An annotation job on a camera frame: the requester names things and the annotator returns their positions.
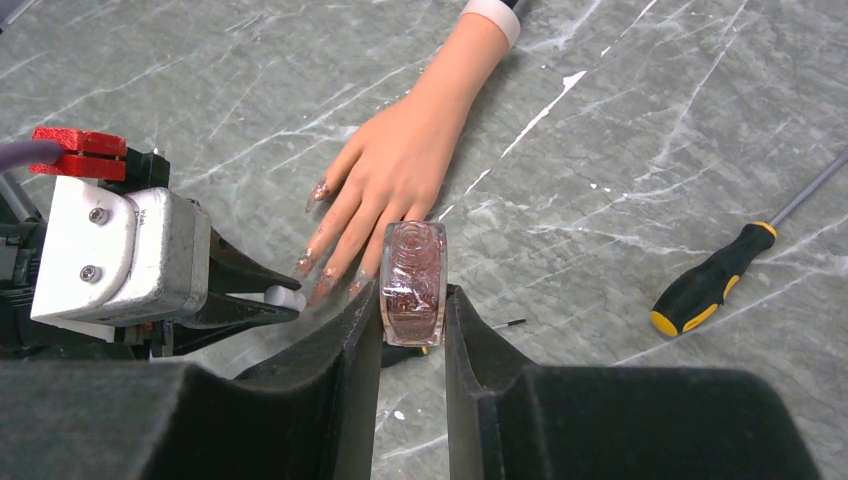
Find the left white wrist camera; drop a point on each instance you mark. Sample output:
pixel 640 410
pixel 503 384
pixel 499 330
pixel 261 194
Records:
pixel 120 249

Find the glitter nail polish bottle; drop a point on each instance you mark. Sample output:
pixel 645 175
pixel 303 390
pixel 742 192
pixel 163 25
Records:
pixel 413 283

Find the far black yellow screwdriver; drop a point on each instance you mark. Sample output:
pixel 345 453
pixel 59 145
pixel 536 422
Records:
pixel 697 293

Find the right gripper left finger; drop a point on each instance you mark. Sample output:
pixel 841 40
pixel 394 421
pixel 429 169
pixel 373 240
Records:
pixel 307 412

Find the near black yellow screwdriver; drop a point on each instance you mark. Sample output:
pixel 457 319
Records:
pixel 392 355

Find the mannequin practice hand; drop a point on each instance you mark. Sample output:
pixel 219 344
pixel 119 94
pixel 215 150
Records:
pixel 392 168

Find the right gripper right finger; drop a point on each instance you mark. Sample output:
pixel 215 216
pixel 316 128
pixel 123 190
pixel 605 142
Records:
pixel 511 418

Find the white nail polish cap brush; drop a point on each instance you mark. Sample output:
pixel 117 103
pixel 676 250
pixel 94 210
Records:
pixel 281 296

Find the black yellow screwdriver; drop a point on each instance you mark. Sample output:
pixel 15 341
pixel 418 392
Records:
pixel 697 293
pixel 392 355

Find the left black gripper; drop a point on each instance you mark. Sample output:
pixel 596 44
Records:
pixel 231 271

